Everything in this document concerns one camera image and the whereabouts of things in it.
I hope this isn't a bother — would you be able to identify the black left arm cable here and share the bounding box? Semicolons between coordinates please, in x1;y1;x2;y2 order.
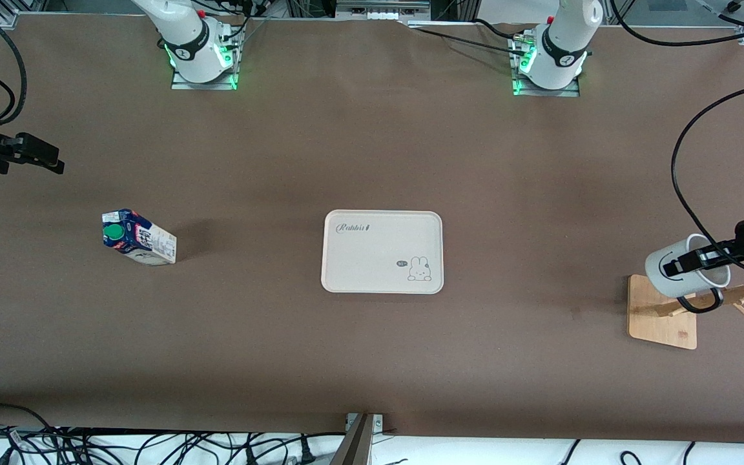
671;78;744;278

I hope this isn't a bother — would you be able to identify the aluminium camera post with bracket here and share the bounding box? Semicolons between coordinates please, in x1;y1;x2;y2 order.
330;413;386;465

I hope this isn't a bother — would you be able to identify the black cable to arm base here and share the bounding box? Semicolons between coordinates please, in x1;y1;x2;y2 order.
411;26;528;57
472;18;531;43

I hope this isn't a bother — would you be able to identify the thick black floor cable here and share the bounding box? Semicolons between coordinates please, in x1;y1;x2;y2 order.
0;403;63;453

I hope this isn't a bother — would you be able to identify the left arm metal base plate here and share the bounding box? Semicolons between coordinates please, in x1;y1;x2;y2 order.
512;36;581;98

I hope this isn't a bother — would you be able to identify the white power strip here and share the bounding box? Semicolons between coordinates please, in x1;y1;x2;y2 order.
336;0;431;22

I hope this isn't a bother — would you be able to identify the white smiley mug black handle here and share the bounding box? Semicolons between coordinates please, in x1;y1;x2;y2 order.
645;233;732;315

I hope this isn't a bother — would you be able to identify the bamboo cup hanging rack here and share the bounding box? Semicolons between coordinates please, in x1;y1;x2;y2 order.
628;274;744;350

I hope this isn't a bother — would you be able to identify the black cable with plug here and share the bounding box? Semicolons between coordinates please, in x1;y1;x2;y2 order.
246;431;347;465

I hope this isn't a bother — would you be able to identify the cream rabbit print tray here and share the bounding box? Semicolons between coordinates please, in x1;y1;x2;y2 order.
320;210;444;295

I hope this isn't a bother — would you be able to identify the blue white milk carton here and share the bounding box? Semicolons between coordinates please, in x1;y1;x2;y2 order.
101;209;178;266

